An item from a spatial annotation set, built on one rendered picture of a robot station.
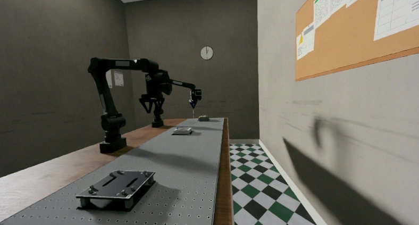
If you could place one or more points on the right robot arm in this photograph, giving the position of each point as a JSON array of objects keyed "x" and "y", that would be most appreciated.
[{"x": 158, "y": 81}]

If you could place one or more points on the white grid rack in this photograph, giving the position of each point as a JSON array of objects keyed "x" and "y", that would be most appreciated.
[{"x": 181, "y": 131}]

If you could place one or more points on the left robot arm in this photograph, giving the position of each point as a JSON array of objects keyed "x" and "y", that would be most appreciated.
[{"x": 193, "y": 91}]

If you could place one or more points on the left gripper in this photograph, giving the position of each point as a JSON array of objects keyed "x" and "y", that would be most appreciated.
[{"x": 193, "y": 102}]

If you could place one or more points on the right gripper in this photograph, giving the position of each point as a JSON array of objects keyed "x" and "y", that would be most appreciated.
[{"x": 147, "y": 98}]

